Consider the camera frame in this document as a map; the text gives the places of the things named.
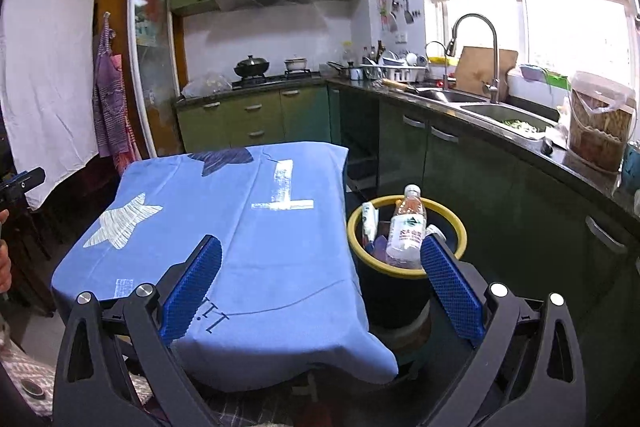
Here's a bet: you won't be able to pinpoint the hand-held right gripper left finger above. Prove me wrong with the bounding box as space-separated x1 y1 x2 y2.
52 234 223 427

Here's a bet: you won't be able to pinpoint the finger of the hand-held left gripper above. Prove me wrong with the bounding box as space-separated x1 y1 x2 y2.
0 167 47 208

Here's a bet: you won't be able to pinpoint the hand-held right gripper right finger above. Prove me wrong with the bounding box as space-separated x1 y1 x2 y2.
420 236 588 427

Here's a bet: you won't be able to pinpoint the black bin yellow rim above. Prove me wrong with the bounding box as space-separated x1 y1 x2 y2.
346 195 468 330

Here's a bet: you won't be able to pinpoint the clear plastic water bottle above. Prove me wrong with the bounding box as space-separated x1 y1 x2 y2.
385 184 427 270

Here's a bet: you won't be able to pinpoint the white pill bottle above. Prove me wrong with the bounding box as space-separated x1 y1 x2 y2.
361 202 379 244

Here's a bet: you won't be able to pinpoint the person's left hand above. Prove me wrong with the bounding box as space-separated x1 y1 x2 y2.
0 209 12 293

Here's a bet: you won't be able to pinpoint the blue star print tablecloth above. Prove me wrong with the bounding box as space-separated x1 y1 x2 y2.
51 143 399 393

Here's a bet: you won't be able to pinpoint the dark green base cabinet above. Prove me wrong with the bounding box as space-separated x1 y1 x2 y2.
327 84 640 358

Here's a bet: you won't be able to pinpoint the purple checked apron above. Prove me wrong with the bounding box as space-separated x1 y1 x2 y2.
92 12 142 175

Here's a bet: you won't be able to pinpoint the white hanging sheet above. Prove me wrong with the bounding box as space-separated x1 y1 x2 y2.
0 0 103 210

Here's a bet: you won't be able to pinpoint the steel kitchen sink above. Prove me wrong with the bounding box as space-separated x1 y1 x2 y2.
417 88 558 140

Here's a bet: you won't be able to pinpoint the frosted glass sliding door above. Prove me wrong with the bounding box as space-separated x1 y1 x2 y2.
129 0 183 158

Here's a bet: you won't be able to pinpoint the clear plastic bag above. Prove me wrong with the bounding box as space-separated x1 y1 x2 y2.
181 72 233 98

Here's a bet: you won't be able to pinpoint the light green base cabinet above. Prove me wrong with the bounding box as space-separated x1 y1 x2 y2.
175 84 341 152

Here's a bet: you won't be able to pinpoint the white plastic tub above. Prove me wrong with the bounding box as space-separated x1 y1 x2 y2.
507 69 561 108

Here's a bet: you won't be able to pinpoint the clear bag brown contents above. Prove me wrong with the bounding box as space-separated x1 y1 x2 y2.
567 71 637 172

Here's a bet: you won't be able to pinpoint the blue mug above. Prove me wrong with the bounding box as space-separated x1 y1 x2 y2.
620 142 640 195

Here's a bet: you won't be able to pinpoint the wooden cutting board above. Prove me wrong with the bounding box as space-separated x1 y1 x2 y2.
454 47 519 98

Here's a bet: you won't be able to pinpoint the small steel faucet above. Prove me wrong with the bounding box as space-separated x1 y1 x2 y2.
425 41 451 88

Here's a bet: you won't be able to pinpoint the white dish rack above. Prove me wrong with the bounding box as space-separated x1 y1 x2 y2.
362 51 431 82

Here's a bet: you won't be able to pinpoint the black wok with lid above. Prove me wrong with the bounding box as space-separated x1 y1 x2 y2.
234 55 271 78

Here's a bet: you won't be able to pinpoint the green basin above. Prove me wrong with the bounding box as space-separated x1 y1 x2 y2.
540 72 571 90

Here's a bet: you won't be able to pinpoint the black gas stove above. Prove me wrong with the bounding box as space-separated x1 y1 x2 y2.
232 72 326 88

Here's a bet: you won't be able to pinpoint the tall steel faucet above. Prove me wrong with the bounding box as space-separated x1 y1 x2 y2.
446 13 501 104

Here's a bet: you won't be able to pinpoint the steel saucepan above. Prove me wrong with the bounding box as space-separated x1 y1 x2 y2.
327 61 363 80

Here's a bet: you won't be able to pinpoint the kitchen window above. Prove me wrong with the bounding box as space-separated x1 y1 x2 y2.
440 0 633 82

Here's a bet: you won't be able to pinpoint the wooden handled knife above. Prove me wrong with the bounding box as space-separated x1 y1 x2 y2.
382 78 436 94

